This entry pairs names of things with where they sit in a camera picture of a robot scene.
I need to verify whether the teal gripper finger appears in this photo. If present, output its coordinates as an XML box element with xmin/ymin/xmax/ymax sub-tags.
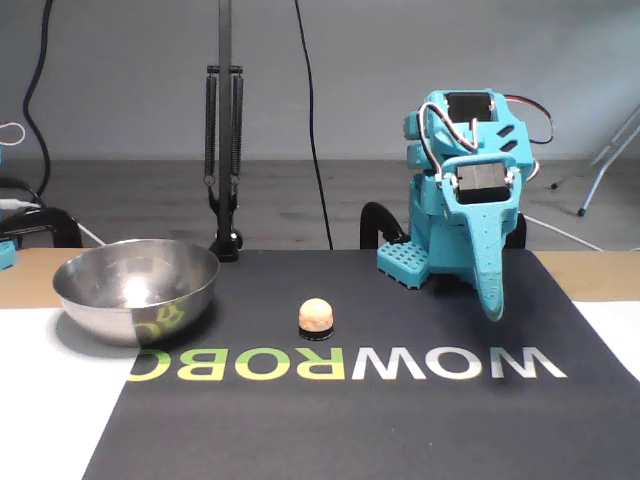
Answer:
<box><xmin>442</xmin><ymin>168</ymin><xmax>524</xmax><ymax>322</ymax></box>

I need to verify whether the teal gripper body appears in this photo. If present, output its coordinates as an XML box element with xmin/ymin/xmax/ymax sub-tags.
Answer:
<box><xmin>442</xmin><ymin>152</ymin><xmax>524</xmax><ymax>204</ymax></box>

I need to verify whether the metal bowl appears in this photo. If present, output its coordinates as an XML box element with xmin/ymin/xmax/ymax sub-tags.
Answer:
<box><xmin>52</xmin><ymin>238</ymin><xmax>221</xmax><ymax>349</ymax></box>

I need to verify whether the white tripod leg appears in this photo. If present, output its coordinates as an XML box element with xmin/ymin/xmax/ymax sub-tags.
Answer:
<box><xmin>549</xmin><ymin>102</ymin><xmax>640</xmax><ymax>217</ymax></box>

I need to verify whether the black mat with WOWROBO print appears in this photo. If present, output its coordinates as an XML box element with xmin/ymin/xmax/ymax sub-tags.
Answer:
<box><xmin>82</xmin><ymin>248</ymin><xmax>640</xmax><ymax>480</ymax></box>

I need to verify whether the small teal printed block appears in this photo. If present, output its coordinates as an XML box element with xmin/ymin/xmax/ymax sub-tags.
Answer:
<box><xmin>0</xmin><ymin>238</ymin><xmax>19</xmax><ymax>272</ymax></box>

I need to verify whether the thin black hanging cable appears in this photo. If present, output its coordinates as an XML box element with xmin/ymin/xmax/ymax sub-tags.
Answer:
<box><xmin>293</xmin><ymin>0</ymin><xmax>335</xmax><ymax>250</ymax></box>

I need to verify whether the dark blue hanging cable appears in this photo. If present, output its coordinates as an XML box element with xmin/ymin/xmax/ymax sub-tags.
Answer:
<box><xmin>22</xmin><ymin>0</ymin><xmax>55</xmax><ymax>206</ymax></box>

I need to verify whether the white wire loop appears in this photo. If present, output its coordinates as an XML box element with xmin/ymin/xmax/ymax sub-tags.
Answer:
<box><xmin>0</xmin><ymin>122</ymin><xmax>26</xmax><ymax>147</ymax></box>

